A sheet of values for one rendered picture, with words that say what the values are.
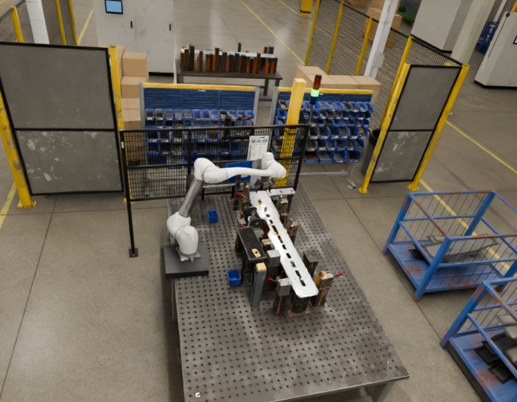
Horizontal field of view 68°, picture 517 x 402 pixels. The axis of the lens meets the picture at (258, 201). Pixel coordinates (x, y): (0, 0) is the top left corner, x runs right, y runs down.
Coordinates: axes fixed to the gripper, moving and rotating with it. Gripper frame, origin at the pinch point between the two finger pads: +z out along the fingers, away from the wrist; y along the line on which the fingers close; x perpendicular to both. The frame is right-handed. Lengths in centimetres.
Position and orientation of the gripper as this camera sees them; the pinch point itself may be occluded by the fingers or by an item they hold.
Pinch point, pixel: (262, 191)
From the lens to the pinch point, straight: 370.6
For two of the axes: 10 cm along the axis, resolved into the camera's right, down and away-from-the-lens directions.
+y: 9.5, -0.9, 3.1
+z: -1.2, 8.0, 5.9
